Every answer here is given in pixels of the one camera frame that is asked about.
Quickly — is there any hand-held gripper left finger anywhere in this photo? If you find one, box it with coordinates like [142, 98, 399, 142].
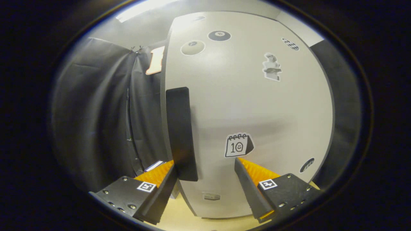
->
[88, 160, 178, 225]

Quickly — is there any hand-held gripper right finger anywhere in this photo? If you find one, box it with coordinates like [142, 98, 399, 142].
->
[234, 157, 321, 223]

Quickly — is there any white cabinet door black handle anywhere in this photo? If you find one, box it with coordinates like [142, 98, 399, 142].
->
[164, 11, 334, 218]

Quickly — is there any blue white book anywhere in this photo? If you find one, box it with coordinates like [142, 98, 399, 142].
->
[144, 160, 165, 172]

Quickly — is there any grey cabinet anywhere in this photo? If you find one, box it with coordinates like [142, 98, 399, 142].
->
[160, 11, 336, 220]

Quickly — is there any black backdrop cloth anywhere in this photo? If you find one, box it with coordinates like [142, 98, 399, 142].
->
[50, 38, 363, 193]

